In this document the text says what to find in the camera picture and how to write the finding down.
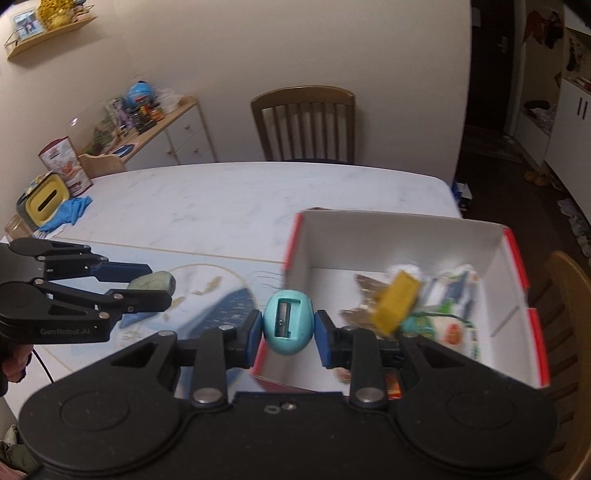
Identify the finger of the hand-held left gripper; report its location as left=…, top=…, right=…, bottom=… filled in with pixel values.
left=9, top=240, right=152, bottom=283
left=41, top=281, right=172, bottom=325

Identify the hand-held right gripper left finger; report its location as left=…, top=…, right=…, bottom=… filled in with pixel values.
left=113, top=310, right=264, bottom=409

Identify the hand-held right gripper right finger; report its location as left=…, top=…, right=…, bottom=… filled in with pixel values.
left=314, top=310, right=485, bottom=409

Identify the grey green eraser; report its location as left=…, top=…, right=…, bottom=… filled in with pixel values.
left=127, top=271, right=177, bottom=294

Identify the teal pencil sharpener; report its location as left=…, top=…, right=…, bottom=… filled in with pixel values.
left=262, top=290, right=315, bottom=356

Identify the small yellow box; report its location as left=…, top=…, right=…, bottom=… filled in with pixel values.
left=372, top=270, right=423, bottom=335

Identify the red cardboard box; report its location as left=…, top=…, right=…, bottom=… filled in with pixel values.
left=252, top=208, right=552, bottom=400

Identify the clear bag with snacks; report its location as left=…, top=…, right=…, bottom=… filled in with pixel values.
left=416, top=265, right=483, bottom=361

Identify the person's left hand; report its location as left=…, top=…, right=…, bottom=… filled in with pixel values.
left=1, top=345, right=31, bottom=384

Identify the blue glove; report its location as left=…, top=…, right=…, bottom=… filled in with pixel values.
left=37, top=196, right=93, bottom=234

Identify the glass jar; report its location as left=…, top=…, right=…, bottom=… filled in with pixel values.
left=4, top=215, right=35, bottom=241

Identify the yellow tissue box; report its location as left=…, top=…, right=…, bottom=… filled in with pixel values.
left=16, top=172, right=71, bottom=232

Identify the light wooden high chair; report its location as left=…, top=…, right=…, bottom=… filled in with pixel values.
left=78, top=152, right=127, bottom=178

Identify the red snack bag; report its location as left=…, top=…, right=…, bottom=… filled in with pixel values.
left=38, top=136, right=93, bottom=197

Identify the person's clothing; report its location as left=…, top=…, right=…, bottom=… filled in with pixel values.
left=0, top=425, right=28, bottom=476

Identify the pile of small toys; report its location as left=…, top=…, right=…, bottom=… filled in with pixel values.
left=85, top=97, right=139, bottom=155

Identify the white sideboard wooden top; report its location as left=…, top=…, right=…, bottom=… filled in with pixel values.
left=76, top=96, right=218, bottom=178

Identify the crumpled white plastic bag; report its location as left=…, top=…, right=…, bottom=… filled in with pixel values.
left=154, top=88, right=183, bottom=114

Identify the blue globe toy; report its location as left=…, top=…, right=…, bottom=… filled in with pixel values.
left=127, top=80, right=155, bottom=107

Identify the dark wooden slat chair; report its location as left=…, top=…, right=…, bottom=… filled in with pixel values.
left=250, top=85, right=357, bottom=164

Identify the light wooden curved chair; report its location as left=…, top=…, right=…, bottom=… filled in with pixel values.
left=540, top=250, right=591, bottom=480

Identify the gold ornament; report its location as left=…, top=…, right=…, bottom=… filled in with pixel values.
left=37, top=0, right=88, bottom=26

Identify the white cloth on floor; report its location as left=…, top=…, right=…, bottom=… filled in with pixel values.
left=558, top=198, right=591, bottom=254

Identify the dark door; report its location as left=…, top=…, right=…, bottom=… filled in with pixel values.
left=464, top=0, right=527, bottom=162

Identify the wooden wall shelf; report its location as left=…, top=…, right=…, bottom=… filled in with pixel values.
left=7, top=14, right=99, bottom=58

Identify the small photo frame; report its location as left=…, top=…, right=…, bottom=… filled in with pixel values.
left=10, top=7, right=40, bottom=38

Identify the white wall cabinet unit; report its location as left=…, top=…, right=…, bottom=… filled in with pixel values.
left=522, top=0, right=591, bottom=213

